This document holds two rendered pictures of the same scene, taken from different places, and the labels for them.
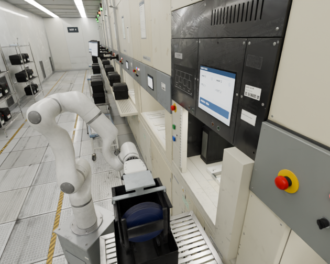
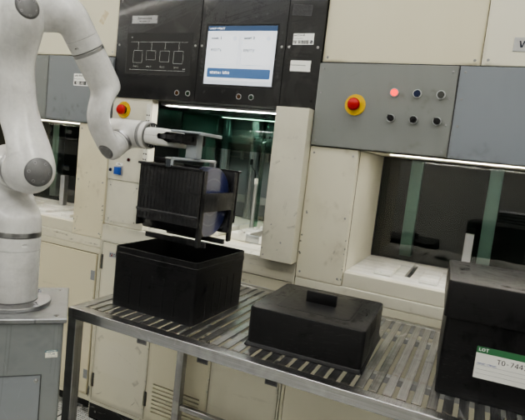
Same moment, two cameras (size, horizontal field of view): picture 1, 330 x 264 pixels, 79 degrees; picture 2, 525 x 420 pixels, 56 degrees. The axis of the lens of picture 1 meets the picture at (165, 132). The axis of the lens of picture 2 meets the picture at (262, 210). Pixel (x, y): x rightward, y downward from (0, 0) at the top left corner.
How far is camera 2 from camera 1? 1.27 m
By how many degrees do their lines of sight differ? 50
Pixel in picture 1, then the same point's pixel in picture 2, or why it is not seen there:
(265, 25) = not seen: outside the picture
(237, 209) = (302, 172)
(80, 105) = (85, 17)
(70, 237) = (3, 317)
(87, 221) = (33, 282)
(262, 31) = not seen: outside the picture
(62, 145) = (32, 86)
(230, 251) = (294, 246)
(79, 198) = (33, 216)
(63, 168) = (29, 132)
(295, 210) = (366, 127)
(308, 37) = not seen: outside the picture
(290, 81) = (342, 22)
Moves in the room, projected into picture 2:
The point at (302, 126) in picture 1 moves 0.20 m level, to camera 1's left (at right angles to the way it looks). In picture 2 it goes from (357, 55) to (322, 40)
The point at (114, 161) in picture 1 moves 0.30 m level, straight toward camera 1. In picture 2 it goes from (115, 135) to (202, 144)
